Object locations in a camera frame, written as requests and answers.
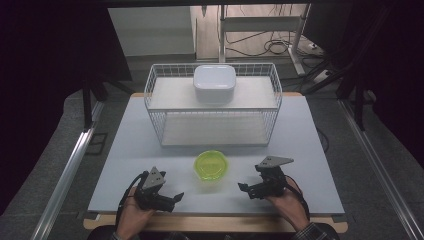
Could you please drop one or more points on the white panel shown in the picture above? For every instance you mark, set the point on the white panel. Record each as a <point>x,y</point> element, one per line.
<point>150,31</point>

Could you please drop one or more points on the black metal stand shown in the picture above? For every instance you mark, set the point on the black metal stand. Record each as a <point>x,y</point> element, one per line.
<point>91,96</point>
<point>358,100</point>

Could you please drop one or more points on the person's right hand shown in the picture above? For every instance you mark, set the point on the person's right hand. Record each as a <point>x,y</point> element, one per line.
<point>290,206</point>

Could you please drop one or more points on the aluminium rail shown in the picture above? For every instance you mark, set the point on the aluminium rail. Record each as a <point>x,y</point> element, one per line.
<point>70,166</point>
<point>376,166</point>

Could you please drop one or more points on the white square bowl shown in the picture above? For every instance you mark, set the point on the white square bowl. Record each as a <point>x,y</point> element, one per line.
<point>214,81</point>

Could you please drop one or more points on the green round bowl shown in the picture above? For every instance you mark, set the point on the green round bowl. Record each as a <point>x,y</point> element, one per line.
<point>211,165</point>

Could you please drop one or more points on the person's left hand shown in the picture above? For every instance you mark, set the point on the person's left hand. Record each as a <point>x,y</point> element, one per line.
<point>133,216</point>

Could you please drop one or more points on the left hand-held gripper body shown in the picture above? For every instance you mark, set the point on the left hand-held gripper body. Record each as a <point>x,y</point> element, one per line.
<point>153,186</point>

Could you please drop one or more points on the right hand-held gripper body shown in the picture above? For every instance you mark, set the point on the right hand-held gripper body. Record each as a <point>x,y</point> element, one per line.
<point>271,180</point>

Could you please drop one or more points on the white power strip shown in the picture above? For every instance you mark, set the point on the white power strip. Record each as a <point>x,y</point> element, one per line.
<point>322,76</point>

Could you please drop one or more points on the black floor bracket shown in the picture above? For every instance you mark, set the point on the black floor bracket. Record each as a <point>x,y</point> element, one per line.
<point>96,143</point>

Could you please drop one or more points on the white desk frame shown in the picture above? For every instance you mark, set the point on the white desk frame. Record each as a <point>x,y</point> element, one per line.
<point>263,25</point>

